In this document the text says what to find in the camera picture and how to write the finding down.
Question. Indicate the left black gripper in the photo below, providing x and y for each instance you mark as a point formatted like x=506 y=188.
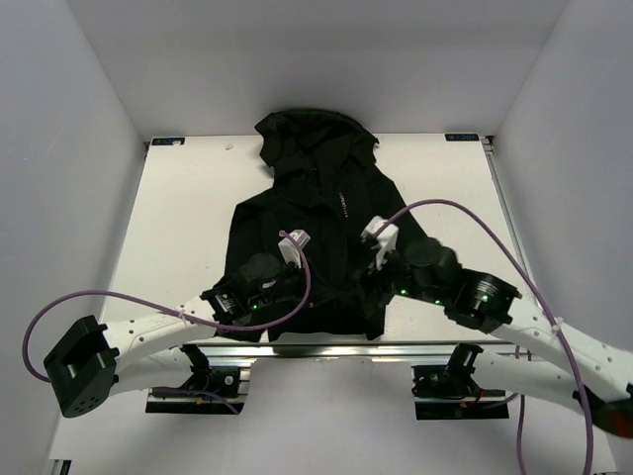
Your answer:
x=302 y=283

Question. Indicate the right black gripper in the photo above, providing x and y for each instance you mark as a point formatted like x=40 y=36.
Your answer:
x=397 y=260

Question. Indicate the black jacket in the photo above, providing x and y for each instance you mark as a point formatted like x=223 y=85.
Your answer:
x=327 y=183

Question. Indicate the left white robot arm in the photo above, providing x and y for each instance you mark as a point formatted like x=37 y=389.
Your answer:
x=94 y=361

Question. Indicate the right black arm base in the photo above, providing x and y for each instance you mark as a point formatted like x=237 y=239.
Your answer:
x=437 y=399

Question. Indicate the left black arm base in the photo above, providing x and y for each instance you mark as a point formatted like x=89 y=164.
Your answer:
x=212 y=388

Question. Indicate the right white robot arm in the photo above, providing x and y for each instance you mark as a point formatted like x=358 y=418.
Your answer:
x=574 y=370

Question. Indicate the right blue table sticker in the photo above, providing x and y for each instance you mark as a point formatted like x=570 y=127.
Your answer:
x=461 y=137

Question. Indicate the blue table sticker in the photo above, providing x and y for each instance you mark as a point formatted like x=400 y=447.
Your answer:
x=461 y=137
x=170 y=141

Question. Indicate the left blue table sticker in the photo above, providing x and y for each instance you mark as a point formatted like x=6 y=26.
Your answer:
x=170 y=141

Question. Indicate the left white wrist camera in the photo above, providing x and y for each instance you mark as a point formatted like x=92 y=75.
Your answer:
x=291 y=246

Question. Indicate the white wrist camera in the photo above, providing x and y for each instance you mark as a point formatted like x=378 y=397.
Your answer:
x=382 y=238
x=291 y=246

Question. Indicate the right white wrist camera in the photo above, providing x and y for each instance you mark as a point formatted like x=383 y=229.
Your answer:
x=382 y=238

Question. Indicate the aluminium table frame rail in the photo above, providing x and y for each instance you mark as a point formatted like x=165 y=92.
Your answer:
x=399 y=351

